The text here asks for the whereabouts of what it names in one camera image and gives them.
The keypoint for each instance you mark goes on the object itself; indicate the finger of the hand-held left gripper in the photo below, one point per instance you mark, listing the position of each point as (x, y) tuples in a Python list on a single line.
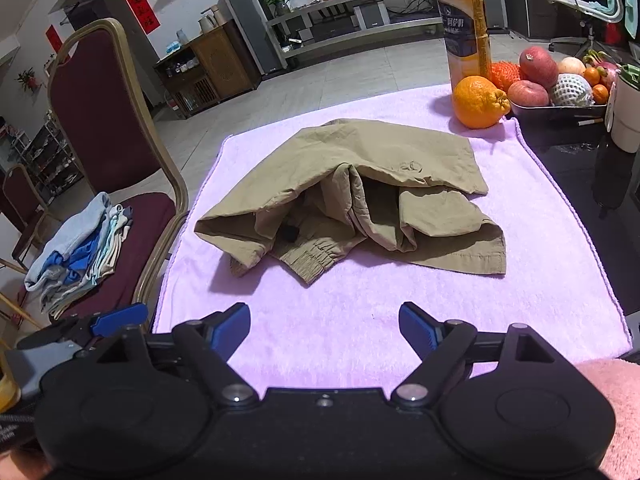
[(120, 317)]

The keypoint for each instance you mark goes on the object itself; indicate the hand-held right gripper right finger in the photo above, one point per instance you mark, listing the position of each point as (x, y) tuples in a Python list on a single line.
[(415, 325)]

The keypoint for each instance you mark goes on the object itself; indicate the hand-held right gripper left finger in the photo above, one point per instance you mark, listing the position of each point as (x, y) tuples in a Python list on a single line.
[(235, 326)]

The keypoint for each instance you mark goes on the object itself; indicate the khaki pants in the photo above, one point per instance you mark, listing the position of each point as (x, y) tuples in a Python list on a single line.
[(350, 160)]

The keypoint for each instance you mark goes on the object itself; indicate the stack of folded clothes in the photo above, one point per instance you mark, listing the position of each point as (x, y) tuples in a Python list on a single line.
[(75, 255)]

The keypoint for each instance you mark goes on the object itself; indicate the purple towel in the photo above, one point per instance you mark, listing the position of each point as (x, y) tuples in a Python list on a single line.
[(500, 285)]

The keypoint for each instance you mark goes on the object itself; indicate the shoe rack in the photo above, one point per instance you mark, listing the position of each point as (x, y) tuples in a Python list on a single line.
[(50, 160)]

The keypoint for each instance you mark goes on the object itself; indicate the person's pink garment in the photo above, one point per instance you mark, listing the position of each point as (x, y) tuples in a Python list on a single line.
[(610, 410)]

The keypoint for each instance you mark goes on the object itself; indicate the large orange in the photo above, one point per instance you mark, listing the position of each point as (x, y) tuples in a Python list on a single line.
[(477, 102)]

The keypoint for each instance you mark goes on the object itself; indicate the metal fruit tray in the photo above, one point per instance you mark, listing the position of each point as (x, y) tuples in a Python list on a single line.
[(550, 111)]

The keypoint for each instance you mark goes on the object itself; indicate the light red apple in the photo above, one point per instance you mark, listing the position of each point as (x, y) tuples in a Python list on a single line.
[(527, 94)]

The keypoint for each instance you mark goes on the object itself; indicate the wooden cabinet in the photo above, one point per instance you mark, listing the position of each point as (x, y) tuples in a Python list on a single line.
[(220, 65)]

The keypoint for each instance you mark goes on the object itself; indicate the red spiky fruit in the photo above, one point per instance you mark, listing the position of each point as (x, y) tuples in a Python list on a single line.
[(505, 75)]

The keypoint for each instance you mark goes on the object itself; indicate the fruit in white foam net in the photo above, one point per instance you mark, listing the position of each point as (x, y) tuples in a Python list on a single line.
[(571, 90)]

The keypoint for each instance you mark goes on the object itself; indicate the dark red apple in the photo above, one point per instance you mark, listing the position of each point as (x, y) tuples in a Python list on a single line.
[(539, 66)]

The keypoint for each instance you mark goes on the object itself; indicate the small tangerine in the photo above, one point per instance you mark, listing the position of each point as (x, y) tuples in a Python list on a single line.
[(591, 76), (600, 94)]

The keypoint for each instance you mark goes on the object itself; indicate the white cup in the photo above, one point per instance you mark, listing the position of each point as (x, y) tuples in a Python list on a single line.
[(625, 115)]

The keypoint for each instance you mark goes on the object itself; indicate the tall grey speaker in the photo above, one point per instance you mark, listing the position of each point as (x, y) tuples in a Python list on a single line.
[(252, 25)]

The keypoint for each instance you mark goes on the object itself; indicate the pale round fruit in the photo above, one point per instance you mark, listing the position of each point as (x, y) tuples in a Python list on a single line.
[(571, 65)]

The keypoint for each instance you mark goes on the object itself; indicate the white kettle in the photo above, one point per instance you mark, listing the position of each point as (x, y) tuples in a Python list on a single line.
[(207, 24)]

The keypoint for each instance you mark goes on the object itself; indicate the orange juice bottle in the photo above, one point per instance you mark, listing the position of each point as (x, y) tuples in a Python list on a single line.
[(462, 25)]

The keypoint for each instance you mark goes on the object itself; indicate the grey television stand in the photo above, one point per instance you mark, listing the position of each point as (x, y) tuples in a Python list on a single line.
[(350, 15)]

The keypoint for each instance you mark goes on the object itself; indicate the pink dragon fruit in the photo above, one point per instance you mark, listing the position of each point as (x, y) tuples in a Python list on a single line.
[(606, 67)]

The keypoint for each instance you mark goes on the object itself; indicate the black sideboard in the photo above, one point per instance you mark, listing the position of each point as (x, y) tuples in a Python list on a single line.
[(535, 5)]

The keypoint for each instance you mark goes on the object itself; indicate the office chair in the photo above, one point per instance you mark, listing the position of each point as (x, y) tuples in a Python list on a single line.
[(592, 2)]

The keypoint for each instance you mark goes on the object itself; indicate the maroon chair with gold frame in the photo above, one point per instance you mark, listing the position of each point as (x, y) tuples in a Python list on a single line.
[(100, 125)]

